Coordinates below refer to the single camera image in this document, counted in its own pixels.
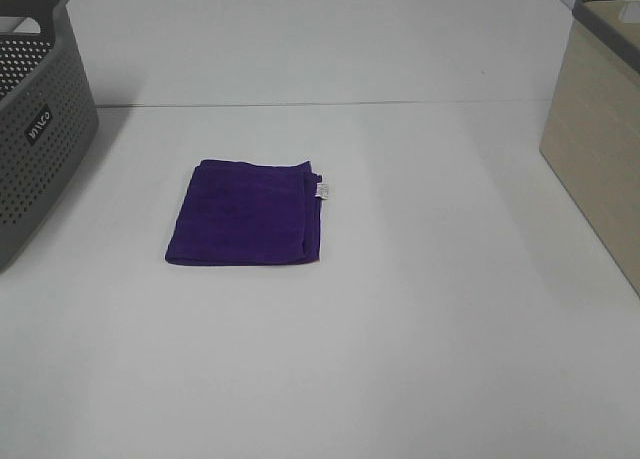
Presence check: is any purple towel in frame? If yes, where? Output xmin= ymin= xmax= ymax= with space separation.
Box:
xmin=165 ymin=159 xmax=323 ymax=266

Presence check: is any beige plastic basket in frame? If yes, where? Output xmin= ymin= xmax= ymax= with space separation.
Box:
xmin=539 ymin=0 xmax=639 ymax=289

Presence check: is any grey perforated plastic basket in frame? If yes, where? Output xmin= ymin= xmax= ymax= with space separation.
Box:
xmin=1 ymin=0 xmax=99 ymax=268

